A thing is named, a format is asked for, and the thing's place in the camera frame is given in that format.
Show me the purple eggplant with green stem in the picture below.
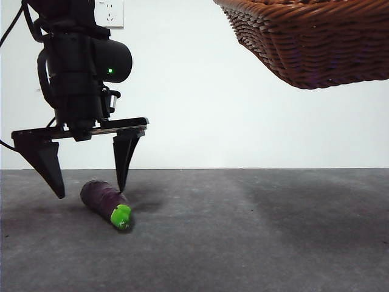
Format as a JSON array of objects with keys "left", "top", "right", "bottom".
[{"left": 80, "top": 179, "right": 133, "bottom": 231}]

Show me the brown woven wicker basket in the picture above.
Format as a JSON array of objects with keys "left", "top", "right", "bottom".
[{"left": 212, "top": 0, "right": 389, "bottom": 90}]

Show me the white wall socket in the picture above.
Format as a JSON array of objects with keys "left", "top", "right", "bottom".
[{"left": 94, "top": 0, "right": 125, "bottom": 30}]

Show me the black cable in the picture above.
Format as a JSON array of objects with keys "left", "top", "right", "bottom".
[{"left": 0, "top": 1, "right": 25, "bottom": 46}]

